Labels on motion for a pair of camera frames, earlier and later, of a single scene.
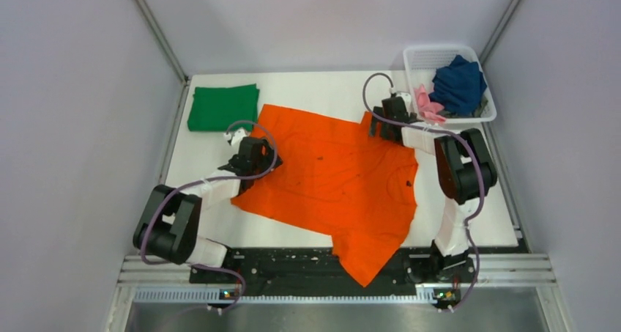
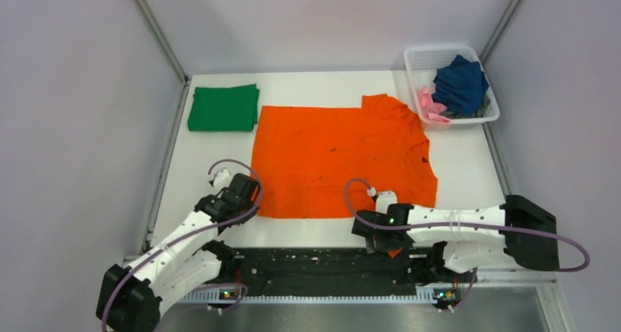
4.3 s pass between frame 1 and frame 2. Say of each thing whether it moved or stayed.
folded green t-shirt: stayed
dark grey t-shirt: stayed
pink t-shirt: stayed
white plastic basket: stayed
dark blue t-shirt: stayed
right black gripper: moved
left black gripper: moved
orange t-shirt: moved
